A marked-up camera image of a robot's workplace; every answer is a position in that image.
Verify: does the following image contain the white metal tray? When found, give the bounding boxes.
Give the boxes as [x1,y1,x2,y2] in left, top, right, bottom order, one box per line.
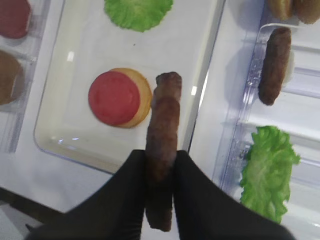
[34,0,224,173]

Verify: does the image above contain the red tomato slice on bun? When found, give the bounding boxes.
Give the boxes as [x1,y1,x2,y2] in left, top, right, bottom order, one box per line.
[88,71,140,126]

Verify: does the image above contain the upright bun slice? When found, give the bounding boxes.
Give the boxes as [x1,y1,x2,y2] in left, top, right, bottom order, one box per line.
[0,50,25,105]

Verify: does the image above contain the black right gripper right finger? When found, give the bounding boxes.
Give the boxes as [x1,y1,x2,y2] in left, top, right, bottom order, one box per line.
[173,150,294,240]

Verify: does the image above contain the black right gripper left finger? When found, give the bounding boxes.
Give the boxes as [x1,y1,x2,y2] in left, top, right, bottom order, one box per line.
[27,150,146,240]

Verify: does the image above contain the flat lettuce leaf on tray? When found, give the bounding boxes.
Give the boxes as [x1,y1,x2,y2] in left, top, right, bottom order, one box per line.
[104,0,174,33]

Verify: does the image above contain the upright meat patty in rack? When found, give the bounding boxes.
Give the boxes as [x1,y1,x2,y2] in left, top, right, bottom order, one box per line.
[258,27,292,106]

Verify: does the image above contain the upright red tomato slice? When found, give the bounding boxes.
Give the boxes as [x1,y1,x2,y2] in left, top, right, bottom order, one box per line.
[0,0,32,39]

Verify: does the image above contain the clear left acrylic rack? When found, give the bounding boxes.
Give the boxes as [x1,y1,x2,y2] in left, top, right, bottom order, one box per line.
[0,0,51,154]

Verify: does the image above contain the clear right acrylic rack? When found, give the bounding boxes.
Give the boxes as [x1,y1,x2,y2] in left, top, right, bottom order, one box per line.
[214,19,320,240]

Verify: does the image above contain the brown meat patty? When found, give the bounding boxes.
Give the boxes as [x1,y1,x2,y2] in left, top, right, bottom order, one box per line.
[145,71,182,232]

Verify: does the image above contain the bun slices in right rack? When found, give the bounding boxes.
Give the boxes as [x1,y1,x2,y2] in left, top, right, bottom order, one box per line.
[266,0,320,25]

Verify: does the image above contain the upright lettuce leaf in rack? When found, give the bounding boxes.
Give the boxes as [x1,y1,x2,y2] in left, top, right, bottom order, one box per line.
[240,125,301,224]

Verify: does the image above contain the bottom bun on tray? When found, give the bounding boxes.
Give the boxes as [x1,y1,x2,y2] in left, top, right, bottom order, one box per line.
[109,67,153,129]

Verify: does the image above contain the clear acrylic rack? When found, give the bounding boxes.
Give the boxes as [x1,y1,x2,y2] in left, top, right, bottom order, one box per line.
[214,19,320,240]
[0,0,51,154]

